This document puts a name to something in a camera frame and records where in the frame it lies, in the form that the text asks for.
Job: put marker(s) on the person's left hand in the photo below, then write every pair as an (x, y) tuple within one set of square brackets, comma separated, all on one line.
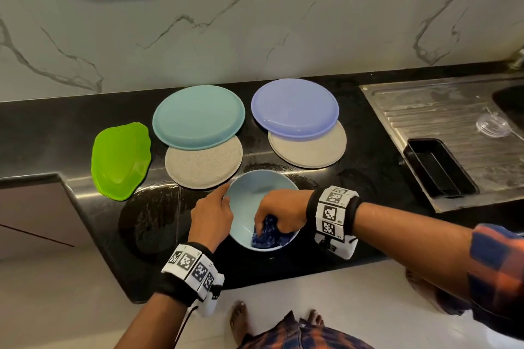
[(211, 220)]

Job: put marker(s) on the person's right hand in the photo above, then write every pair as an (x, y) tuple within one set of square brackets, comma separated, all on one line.
[(286, 210)]

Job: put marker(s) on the blue striped cloth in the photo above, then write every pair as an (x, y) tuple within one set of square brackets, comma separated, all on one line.
[(274, 238)]

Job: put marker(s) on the light blue bowl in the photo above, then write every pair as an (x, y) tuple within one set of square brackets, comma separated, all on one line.
[(246, 205)]

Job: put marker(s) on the speckled white plate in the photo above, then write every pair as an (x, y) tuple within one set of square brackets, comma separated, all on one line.
[(205, 169), (315, 152)]

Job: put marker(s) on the lavender plate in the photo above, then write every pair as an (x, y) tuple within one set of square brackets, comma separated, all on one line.
[(295, 107)]

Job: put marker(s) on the teal plate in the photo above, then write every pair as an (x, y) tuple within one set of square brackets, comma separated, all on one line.
[(199, 115)]

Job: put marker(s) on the green plate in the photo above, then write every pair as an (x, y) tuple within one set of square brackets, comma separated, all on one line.
[(120, 161)]

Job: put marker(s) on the person's left forearm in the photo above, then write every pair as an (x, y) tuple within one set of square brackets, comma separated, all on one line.
[(151, 324)]

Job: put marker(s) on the person's right forearm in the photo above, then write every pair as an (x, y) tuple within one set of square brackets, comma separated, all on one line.
[(409, 242)]

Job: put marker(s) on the person's left foot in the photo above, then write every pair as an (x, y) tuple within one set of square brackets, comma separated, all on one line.
[(239, 320)]

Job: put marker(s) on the person's right foot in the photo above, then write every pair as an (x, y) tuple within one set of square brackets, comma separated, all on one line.
[(314, 318)]

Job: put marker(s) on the right wrist marker band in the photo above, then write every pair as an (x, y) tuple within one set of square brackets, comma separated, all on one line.
[(334, 212)]

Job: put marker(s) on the wrist marker band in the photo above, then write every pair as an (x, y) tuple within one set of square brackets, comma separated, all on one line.
[(190, 271), (334, 212)]

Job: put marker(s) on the left wrist marker band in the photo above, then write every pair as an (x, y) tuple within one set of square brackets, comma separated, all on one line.
[(190, 271)]

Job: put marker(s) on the black plastic tray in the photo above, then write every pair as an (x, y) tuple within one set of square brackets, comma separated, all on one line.
[(438, 166)]

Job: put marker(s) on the steel sink drainboard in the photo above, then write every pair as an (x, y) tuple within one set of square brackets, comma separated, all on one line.
[(426, 107)]

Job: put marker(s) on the brown lower drawer unit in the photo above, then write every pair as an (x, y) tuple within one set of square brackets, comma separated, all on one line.
[(37, 218)]

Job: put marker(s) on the blue orange plaid shirt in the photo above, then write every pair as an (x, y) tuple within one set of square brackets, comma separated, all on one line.
[(495, 275)]

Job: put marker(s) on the clear plastic lid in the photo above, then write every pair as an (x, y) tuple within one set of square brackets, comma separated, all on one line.
[(494, 125)]

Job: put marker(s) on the steel faucet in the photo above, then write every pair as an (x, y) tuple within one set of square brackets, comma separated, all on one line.
[(517, 60)]

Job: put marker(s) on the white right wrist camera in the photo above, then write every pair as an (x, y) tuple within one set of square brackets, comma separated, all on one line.
[(340, 244)]

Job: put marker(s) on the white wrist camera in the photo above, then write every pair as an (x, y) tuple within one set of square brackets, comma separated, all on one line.
[(211, 300), (340, 244)]

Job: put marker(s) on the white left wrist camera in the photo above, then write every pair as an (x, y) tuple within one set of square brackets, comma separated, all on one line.
[(211, 300)]

